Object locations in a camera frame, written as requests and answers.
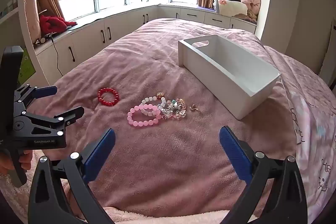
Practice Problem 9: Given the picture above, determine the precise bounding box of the pink bead bracelet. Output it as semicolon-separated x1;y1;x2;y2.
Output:
127;104;163;128

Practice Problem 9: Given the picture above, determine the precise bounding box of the red bead bracelet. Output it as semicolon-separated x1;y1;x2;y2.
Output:
97;87;120;106

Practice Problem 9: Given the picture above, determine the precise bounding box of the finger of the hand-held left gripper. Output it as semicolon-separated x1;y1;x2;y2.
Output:
14;84;58;109
22;106;85;137

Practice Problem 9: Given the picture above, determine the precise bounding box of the cream flower towel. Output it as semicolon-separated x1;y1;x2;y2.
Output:
213;0;248;17

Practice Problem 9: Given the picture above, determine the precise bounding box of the person's left hand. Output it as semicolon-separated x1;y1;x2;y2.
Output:
0;149;33;177

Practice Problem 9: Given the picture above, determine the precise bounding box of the red cloth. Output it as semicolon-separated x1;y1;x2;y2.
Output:
38;15;70;35

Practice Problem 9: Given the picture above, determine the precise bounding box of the white bead bracelet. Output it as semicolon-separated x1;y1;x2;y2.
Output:
140;96;167;117

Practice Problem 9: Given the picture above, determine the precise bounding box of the pink bed blanket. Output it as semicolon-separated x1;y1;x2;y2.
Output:
31;18;330;216

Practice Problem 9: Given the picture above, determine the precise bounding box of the black cable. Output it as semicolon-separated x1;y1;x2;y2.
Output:
51;34;65;77

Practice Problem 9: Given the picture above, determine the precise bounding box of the white storage box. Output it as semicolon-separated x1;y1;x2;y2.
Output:
178;34;282;120

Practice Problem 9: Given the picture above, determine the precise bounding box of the light pink fleece blanket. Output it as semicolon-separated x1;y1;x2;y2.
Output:
0;172;263;224

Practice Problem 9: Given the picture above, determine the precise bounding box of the pink chair back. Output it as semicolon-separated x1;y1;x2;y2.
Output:
24;0;42;44

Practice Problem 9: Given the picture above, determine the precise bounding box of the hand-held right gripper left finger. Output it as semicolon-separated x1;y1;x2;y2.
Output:
28;128;116;224

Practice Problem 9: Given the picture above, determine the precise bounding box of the green box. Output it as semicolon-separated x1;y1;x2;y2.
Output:
19;47;36;86

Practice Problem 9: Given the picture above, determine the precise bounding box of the white window cabinet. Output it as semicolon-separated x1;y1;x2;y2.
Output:
34;4;257;84

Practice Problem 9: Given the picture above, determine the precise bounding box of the pink folded blanket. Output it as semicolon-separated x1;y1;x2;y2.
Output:
240;0;261;24

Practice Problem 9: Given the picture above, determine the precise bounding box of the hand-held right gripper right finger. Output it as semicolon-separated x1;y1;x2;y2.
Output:
219;126;308;224

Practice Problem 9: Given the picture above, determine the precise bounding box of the clear crystal charm bracelet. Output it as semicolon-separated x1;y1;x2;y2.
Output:
157;98;188;122

